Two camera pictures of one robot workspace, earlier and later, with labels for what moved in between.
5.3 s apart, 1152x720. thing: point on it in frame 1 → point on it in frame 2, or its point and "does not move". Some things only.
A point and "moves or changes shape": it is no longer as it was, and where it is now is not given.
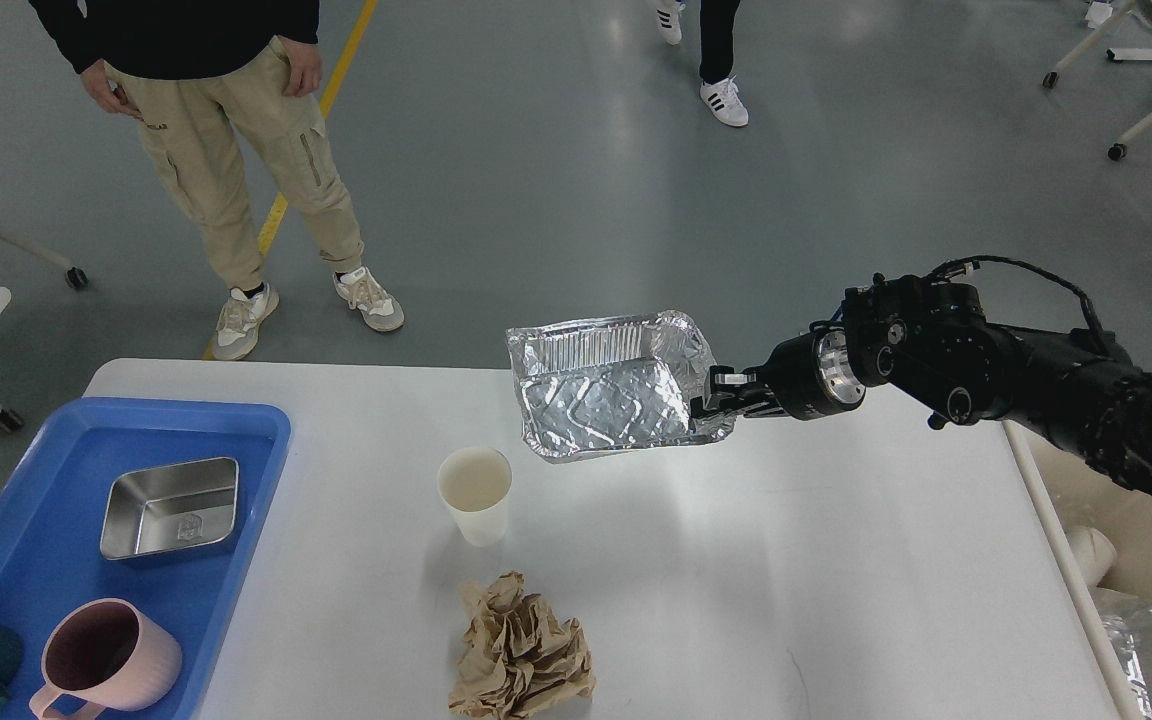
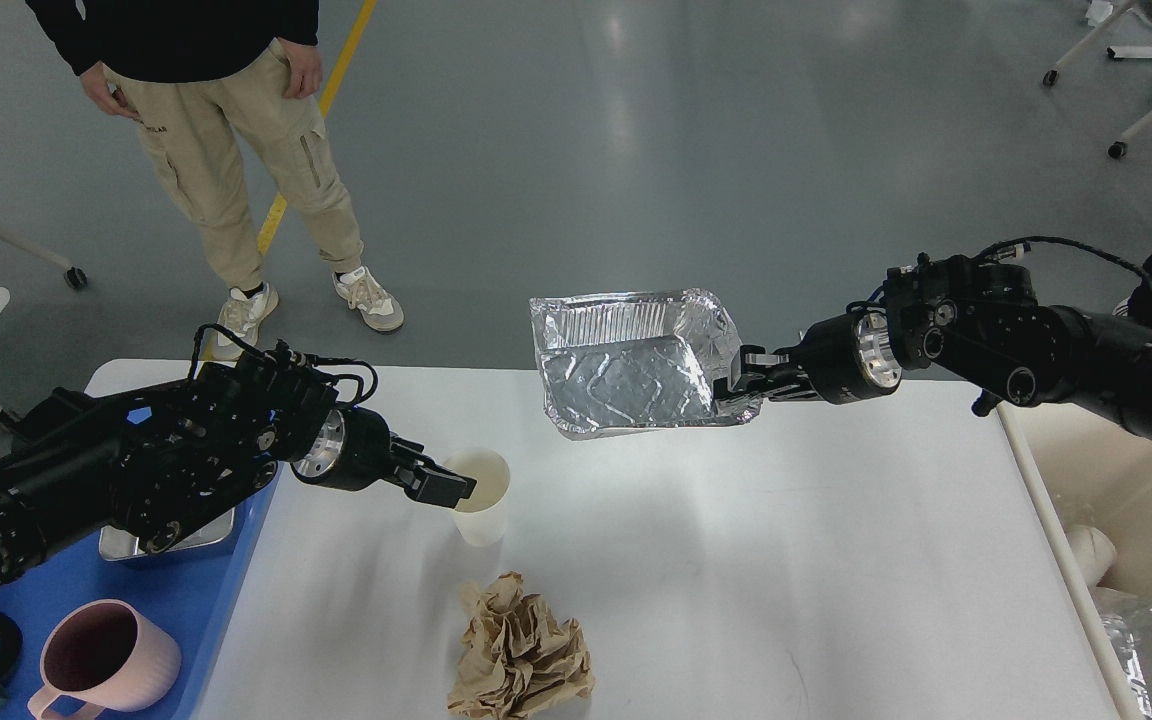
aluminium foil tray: x=612 y=382 moves or changes shape
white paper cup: x=475 y=483 does not move
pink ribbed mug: x=105 y=653 does not move
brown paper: x=515 y=661 does not move
